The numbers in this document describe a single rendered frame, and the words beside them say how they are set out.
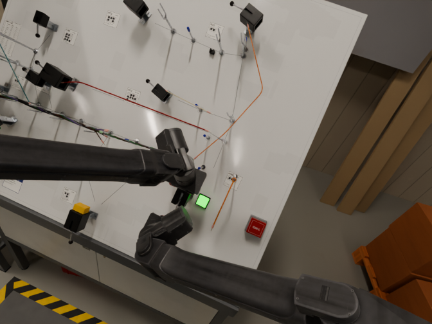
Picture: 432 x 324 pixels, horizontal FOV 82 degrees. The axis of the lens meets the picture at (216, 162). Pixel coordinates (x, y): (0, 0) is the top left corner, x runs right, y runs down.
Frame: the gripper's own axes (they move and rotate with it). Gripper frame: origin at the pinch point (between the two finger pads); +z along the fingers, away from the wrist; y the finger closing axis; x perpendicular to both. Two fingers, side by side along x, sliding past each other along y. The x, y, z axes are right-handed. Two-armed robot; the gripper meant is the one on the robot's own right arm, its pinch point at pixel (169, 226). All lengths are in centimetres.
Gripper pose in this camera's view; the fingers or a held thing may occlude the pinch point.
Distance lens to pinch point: 82.2
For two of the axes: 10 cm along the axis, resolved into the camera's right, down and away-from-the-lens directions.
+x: -4.4, 8.9, -0.9
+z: 0.5, 1.3, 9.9
